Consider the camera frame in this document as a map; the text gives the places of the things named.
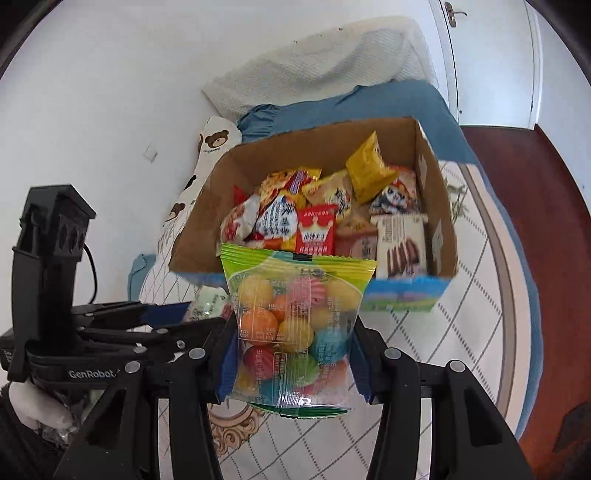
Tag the blue blanket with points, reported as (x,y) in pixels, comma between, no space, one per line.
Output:
(369,106)

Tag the beige snack packet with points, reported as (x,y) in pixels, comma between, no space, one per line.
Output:
(334,194)

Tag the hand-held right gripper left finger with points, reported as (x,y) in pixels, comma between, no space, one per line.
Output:
(226,369)

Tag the light blue cloth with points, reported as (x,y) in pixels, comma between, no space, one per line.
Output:
(141,277)

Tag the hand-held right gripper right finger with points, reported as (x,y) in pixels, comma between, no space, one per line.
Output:
(362,371)

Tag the clear packet of coloured candy balls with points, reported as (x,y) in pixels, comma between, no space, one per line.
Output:
(295,323)

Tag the orange yellow snack packet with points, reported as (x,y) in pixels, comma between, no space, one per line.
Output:
(281,180)

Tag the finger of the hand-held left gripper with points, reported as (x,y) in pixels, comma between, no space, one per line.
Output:
(161,313)
(175,339)

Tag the small red crown packet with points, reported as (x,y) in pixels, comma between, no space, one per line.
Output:
(316,230)

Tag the pale green snack packet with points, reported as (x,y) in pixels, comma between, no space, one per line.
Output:
(205,302)

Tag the cardboard box with blue print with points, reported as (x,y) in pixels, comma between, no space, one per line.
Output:
(198,240)

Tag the bear print cloth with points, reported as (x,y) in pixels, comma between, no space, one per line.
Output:
(212,138)

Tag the white wafer biscuit packet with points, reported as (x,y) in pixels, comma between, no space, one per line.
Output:
(401,244)

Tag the orange panda seed packet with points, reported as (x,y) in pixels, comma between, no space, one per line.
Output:
(397,191)

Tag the white wall socket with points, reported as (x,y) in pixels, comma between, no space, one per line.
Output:
(150,153)

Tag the white textured pillow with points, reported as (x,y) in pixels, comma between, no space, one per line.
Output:
(323,60)

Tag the orange red chip packet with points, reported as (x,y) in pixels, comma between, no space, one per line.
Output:
(238,226)

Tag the white door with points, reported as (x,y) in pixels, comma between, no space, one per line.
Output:
(489,64)

